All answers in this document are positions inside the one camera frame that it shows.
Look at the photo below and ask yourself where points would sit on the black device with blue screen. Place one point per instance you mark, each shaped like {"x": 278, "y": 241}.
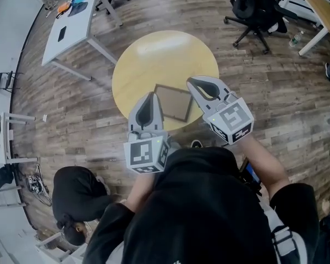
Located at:
{"x": 253, "y": 175}

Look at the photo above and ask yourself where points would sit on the framed picture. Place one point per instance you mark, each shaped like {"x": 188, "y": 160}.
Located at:
{"x": 176, "y": 103}

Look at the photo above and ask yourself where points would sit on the person's right shoe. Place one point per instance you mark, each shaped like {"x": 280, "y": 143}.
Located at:
{"x": 196, "y": 143}

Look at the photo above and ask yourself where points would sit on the person's grey jeans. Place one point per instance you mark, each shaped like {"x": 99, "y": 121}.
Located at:
{"x": 173, "y": 144}

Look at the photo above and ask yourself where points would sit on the dark blue bag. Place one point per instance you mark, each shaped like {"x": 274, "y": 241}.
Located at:
{"x": 78, "y": 10}

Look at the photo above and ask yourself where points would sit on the small white desk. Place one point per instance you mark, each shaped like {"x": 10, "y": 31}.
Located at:
{"x": 4, "y": 142}

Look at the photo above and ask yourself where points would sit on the white paper scrap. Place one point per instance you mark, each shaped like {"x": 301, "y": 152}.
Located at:
{"x": 44, "y": 118}

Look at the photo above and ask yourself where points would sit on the person's right forearm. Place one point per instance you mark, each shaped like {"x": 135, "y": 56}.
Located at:
{"x": 266, "y": 164}

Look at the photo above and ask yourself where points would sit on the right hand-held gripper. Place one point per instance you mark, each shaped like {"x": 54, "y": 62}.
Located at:
{"x": 232, "y": 120}

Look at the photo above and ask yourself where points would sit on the wooden top desk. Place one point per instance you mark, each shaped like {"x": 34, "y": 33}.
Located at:
{"x": 319, "y": 10}

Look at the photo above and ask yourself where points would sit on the blue item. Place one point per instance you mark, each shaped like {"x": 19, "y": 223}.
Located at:
{"x": 78, "y": 0}

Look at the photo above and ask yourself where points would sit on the person's black t-shirt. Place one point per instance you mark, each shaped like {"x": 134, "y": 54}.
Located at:
{"x": 203, "y": 208}

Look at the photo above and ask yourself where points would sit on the black folding chair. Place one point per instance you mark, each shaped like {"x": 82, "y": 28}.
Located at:
{"x": 2, "y": 81}

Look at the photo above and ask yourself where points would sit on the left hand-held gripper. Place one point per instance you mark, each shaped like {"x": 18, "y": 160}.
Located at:
{"x": 143, "y": 153}

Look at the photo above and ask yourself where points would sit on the clear water bottle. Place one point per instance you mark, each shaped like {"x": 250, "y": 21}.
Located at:
{"x": 295, "y": 39}

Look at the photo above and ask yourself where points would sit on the large white desk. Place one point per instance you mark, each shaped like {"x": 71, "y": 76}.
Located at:
{"x": 74, "y": 29}

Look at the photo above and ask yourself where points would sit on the person's left forearm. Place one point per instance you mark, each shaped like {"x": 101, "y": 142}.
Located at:
{"x": 140, "y": 191}

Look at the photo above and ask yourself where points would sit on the black phone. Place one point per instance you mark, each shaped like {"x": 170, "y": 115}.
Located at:
{"x": 61, "y": 33}

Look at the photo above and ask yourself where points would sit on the yellow round table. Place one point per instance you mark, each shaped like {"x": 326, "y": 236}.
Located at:
{"x": 159, "y": 56}

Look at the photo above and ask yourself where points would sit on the orange item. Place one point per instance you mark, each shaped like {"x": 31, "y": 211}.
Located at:
{"x": 63, "y": 8}

